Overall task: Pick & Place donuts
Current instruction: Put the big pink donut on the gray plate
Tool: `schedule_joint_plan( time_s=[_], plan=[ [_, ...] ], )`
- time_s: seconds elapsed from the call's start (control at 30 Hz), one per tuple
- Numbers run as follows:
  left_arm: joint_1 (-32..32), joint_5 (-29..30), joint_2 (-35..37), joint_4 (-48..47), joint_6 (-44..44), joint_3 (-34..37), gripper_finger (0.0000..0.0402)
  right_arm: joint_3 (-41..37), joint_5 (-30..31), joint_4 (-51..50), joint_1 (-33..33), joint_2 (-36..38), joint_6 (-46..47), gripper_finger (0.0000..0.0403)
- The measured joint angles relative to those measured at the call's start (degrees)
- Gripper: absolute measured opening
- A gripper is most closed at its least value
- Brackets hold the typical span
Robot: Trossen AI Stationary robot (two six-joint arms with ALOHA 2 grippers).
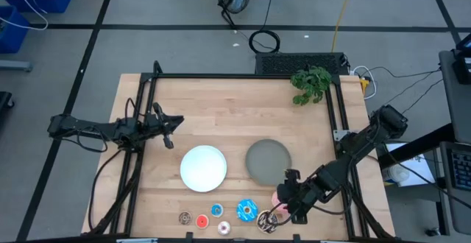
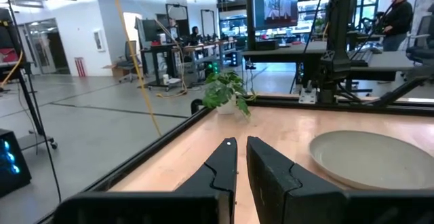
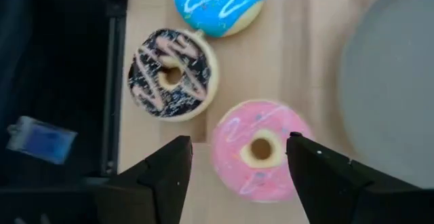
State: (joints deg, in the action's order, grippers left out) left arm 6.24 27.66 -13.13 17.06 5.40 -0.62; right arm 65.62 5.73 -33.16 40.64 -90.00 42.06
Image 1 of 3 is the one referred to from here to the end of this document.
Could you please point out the silver metal corner bracket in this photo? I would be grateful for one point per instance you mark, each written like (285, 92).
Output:
(339, 135)

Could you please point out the large blue glazed donut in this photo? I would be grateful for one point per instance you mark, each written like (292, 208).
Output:
(241, 213)

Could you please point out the white round plate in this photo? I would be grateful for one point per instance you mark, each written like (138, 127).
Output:
(203, 168)

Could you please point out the black electronic device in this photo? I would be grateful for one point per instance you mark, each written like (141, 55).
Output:
(464, 66)

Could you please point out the grey desk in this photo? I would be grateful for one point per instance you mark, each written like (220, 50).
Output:
(456, 106)

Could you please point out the black desk beam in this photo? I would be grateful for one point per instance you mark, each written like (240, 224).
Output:
(423, 143)

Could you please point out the small white sprinkled donut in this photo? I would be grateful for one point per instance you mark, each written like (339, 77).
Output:
(221, 225)

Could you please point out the small blue sprinkled donut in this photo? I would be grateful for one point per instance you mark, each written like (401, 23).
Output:
(214, 207)

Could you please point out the grey laptop computer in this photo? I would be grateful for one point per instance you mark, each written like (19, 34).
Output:
(461, 169)

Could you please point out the black aluminium table frame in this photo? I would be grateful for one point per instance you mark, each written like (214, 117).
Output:
(235, 76)

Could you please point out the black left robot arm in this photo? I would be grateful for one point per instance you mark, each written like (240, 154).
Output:
(88, 127)

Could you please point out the right arm's gripper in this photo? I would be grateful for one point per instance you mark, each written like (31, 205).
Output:
(305, 193)

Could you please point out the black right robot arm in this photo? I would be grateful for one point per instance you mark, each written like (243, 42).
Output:
(353, 147)

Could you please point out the silver aluminium rail bracket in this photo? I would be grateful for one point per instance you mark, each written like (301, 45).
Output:
(137, 240)

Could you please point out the white paper sheet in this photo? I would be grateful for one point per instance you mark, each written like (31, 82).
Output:
(416, 165)

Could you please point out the left arm's gripper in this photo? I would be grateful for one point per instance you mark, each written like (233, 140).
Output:
(156, 123)

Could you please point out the small red glazed donut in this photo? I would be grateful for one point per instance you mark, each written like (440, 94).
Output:
(199, 218)

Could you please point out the white round container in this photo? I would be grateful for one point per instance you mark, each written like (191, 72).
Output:
(399, 173)

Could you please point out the black caster foot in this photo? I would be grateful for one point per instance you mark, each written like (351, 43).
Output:
(4, 101)

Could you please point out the grey round plate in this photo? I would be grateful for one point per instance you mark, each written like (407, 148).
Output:
(266, 160)

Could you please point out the small chocolate sprinkled donut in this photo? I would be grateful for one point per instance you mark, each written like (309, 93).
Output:
(182, 215)

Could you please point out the grey metal cart leg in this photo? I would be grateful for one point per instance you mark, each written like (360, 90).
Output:
(14, 65)

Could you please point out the green potted plant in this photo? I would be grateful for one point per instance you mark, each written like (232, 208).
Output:
(311, 82)

